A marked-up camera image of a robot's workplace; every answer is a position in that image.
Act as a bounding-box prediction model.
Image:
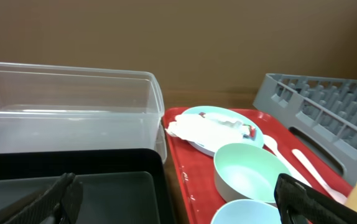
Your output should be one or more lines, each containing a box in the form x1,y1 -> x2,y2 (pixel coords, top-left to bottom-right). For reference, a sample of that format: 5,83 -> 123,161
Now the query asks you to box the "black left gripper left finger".
7,173 -> 83,224

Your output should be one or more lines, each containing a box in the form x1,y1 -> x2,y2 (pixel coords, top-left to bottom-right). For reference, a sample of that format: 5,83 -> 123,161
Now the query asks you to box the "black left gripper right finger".
274,173 -> 357,224

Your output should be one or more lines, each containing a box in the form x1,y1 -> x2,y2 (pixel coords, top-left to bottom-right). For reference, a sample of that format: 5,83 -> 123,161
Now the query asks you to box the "light blue bowl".
210,199 -> 281,224

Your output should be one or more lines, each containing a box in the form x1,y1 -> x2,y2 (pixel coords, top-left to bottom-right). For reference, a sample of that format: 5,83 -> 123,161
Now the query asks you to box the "mint green bowl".
213,143 -> 290,205

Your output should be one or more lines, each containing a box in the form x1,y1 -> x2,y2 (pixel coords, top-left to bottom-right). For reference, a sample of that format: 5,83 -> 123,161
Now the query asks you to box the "red snack wrapper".
198,111 -> 257,139

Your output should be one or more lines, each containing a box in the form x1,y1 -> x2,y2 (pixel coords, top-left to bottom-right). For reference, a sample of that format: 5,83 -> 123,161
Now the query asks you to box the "white napkin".
166,113 -> 248,147

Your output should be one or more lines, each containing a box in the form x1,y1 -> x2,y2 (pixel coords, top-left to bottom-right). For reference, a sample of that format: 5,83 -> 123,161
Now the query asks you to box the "grey dishwasher rack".
253,73 -> 357,185

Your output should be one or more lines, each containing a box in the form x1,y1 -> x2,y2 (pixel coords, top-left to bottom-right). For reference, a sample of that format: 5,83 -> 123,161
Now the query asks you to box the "white plastic fork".
292,149 -> 347,204

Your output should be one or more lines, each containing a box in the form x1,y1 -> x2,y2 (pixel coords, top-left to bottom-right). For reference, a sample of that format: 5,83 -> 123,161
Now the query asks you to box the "black plastic tray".
0,149 -> 175,224

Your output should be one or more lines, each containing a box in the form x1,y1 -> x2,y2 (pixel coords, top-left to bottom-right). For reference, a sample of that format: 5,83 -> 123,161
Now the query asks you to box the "white plastic spoon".
263,134 -> 311,187

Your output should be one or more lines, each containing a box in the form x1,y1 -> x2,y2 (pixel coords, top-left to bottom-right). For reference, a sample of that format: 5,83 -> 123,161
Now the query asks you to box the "clear plastic bin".
0,62 -> 167,160

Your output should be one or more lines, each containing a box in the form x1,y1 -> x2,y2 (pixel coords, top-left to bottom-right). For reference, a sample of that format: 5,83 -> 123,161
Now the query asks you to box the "red serving tray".
167,109 -> 352,224

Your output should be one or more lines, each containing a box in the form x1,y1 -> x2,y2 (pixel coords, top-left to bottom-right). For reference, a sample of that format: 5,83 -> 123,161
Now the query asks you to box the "light blue plate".
182,106 -> 264,156

